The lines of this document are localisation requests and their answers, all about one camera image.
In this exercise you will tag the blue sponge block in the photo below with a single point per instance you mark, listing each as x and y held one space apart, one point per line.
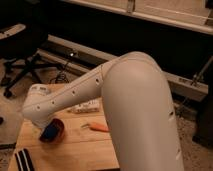
50 132

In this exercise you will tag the orange pepper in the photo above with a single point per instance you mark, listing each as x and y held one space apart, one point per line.
96 127

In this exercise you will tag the long metal floor rail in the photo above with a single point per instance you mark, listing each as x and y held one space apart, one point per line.
58 50

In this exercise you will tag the red bowl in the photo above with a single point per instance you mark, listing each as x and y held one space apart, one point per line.
60 124

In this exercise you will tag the black office chair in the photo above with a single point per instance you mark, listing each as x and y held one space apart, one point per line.
18 46

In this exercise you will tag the black white striped cloth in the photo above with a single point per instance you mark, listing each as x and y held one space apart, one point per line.
24 161

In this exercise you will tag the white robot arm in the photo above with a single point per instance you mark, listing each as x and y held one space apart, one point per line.
137 104

